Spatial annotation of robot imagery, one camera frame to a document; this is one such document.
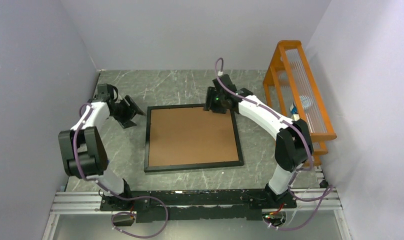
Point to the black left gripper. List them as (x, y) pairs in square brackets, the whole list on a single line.
[(126, 122)]

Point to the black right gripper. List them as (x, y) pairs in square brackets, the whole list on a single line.
[(211, 92)]

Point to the brown backing board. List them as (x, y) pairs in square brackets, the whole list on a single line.
[(192, 136)]

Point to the black picture frame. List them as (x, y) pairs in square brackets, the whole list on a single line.
[(147, 139)]

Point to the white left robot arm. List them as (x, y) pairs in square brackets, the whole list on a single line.
[(82, 150)]

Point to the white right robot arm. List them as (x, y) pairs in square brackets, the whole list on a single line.
[(293, 143)]

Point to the orange wooden shelf rack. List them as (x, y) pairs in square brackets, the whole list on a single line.
[(290, 77)]

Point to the white box in shelf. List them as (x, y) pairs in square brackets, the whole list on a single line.
[(294, 114)]

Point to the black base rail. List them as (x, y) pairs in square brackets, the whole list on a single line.
[(158, 205)]

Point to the aluminium table rail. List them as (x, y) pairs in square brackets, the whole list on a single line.
[(308, 200)]

